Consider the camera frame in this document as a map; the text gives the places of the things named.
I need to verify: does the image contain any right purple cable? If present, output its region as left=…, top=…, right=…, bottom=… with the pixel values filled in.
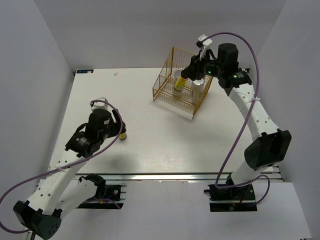
left=204, top=31, right=271, bottom=205

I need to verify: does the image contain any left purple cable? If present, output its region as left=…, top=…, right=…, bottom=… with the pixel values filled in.
left=0, top=99, right=125, bottom=233

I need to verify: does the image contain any white shaker blue label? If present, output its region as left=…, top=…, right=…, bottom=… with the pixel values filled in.
left=173, top=70, right=187, bottom=98
left=191, top=78, right=205, bottom=102

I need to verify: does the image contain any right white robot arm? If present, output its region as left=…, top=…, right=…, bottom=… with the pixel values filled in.
left=174, top=41, right=292, bottom=200

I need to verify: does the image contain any blue table label left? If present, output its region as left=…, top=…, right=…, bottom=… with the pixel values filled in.
left=76, top=69, right=94, bottom=74

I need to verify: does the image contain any small yellow-label bottle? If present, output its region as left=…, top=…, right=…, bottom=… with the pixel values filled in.
left=174, top=75, right=188, bottom=92
left=118, top=128, right=127, bottom=140

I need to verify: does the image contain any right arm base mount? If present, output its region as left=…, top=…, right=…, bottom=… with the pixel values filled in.
left=203, top=184, right=258, bottom=213

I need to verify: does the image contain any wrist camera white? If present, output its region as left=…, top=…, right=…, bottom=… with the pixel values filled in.
left=196, top=34, right=213, bottom=60
left=89, top=97, right=108, bottom=112

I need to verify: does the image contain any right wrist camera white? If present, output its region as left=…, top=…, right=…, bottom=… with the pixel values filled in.
left=196, top=34, right=213, bottom=60

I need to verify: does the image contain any small yellow-label bottle front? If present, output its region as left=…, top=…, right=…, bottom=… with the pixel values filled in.
left=118, top=128, right=127, bottom=140

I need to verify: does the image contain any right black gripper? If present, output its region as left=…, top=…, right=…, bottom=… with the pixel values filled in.
left=181, top=49, right=224, bottom=82

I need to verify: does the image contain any gold wire rack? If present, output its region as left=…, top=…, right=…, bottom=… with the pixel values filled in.
left=152, top=47, right=213, bottom=117

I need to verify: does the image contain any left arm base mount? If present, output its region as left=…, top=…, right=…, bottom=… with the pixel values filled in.
left=77, top=173, right=127, bottom=210

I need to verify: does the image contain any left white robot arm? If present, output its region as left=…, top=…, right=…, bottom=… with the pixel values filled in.
left=13, top=109, right=125, bottom=240

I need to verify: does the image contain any purple cable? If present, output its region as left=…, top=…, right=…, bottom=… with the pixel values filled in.
left=0, top=99, right=125, bottom=233
left=204, top=31, right=271, bottom=205

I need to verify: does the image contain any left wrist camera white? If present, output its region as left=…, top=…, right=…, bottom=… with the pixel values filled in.
left=89, top=97, right=108, bottom=112

